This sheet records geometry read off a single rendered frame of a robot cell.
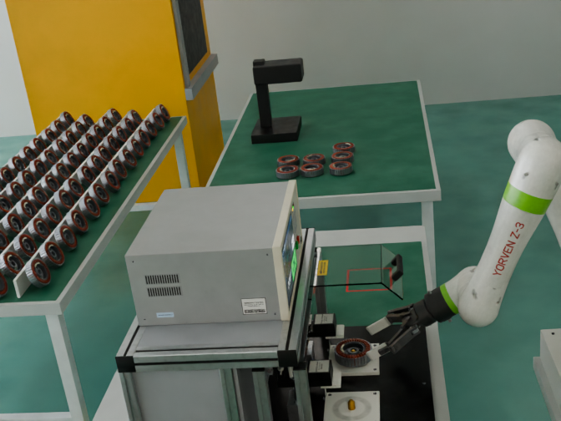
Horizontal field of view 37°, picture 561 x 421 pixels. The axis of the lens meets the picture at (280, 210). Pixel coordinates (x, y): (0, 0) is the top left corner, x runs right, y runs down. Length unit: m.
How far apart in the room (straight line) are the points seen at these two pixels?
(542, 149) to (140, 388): 1.14
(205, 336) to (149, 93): 3.79
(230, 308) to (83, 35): 3.87
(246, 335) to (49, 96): 4.10
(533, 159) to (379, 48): 5.33
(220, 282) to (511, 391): 1.93
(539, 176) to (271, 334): 0.75
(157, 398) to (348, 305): 0.95
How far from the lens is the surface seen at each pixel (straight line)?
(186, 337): 2.09
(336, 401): 2.37
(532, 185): 2.13
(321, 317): 2.47
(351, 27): 7.34
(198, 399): 2.12
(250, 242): 2.05
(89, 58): 5.79
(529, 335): 4.10
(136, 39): 5.67
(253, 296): 2.08
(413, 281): 2.98
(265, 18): 7.37
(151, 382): 2.11
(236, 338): 2.06
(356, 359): 2.47
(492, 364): 3.89
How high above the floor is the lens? 2.19
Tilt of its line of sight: 23 degrees down
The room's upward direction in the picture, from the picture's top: 7 degrees counter-clockwise
